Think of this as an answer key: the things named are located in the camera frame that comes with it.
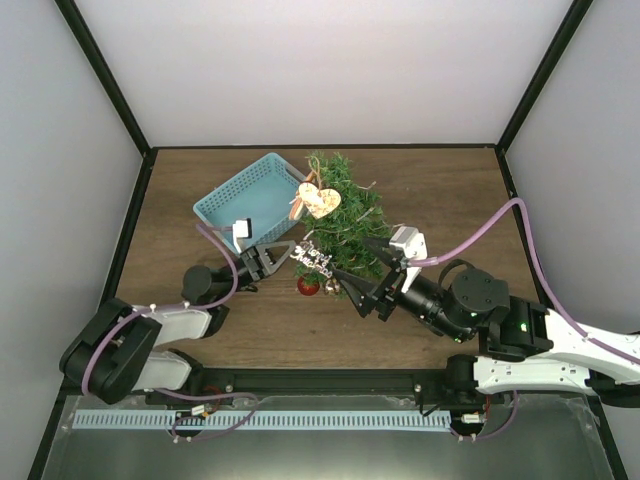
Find black frame post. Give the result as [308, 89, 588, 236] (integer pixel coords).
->
[54, 0, 151, 157]
[497, 0, 594, 151]

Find brown heart ornament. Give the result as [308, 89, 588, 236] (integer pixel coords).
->
[297, 156, 342, 220]

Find black aluminium front rail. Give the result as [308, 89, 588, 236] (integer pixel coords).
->
[64, 367, 501, 401]

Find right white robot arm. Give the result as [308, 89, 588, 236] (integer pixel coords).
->
[332, 227, 639, 408]

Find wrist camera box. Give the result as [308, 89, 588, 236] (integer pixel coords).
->
[389, 226, 428, 293]
[231, 218, 253, 254]

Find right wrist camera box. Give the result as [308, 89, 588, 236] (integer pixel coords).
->
[389, 226, 428, 293]

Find small green christmas tree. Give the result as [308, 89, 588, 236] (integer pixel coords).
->
[300, 150, 391, 282]

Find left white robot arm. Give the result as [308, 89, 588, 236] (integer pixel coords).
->
[59, 240, 295, 404]

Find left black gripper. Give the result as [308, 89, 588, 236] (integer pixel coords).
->
[214, 239, 297, 302]

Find black frame post right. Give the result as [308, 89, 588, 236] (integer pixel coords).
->
[497, 0, 594, 151]

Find clear led light string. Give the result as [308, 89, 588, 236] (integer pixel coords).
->
[299, 179, 406, 291]

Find black frame post left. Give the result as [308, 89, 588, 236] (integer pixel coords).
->
[54, 0, 151, 157]

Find blue plastic basket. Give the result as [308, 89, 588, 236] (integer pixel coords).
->
[193, 153, 305, 255]

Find light blue cable duct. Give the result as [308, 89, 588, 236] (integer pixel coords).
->
[72, 409, 451, 432]

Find red ball ornament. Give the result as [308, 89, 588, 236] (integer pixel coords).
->
[297, 275, 320, 296]

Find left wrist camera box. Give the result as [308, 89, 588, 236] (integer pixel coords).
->
[231, 218, 253, 254]

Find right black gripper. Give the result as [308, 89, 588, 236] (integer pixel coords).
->
[334, 237, 470, 343]

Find gingerbread figure ornament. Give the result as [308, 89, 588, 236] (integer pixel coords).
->
[288, 171, 318, 221]

